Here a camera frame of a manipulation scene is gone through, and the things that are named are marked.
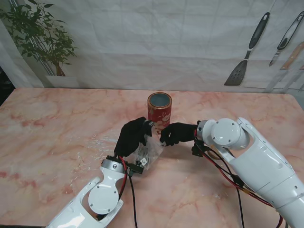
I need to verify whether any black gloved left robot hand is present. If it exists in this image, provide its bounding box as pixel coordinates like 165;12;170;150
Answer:
114;116;155;157

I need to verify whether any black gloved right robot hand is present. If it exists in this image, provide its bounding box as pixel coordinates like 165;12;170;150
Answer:
160;122;199;147

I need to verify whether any clear plastic tea bag pouch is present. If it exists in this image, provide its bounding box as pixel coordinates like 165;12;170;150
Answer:
133;123;164;171

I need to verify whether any red floral tea tin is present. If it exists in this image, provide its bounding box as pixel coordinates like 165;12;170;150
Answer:
147;92;172;131

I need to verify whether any white printed backdrop cloth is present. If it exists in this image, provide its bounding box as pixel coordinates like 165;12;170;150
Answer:
0;0;304;94

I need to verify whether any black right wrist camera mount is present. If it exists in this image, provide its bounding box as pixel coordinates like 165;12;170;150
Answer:
191;140;207;158

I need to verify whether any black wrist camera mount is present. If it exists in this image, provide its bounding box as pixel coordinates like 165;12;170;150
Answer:
127;161;144;178
191;140;207;158

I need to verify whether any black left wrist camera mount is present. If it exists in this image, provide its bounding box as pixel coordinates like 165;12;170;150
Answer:
127;161;144;178

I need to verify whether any red black left arm cable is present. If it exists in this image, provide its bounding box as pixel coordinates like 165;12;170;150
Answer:
118;155;140;228

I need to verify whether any red black arm cable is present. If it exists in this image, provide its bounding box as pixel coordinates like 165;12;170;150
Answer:
193;142;288;228
118;155;140;228

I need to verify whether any red black right arm cable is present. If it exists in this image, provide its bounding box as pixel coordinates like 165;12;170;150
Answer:
193;142;288;228

